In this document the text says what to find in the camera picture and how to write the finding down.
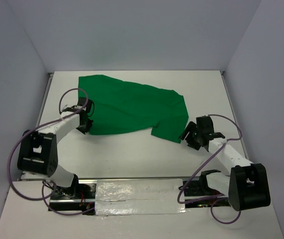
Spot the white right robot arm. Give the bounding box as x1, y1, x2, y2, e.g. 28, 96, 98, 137
180, 114, 271, 212

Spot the green t shirt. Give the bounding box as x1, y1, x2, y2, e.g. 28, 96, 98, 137
78, 75, 189, 143

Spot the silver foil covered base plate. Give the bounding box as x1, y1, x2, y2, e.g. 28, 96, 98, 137
95, 179, 186, 216

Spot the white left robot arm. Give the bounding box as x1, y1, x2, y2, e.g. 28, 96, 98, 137
17, 97, 95, 199

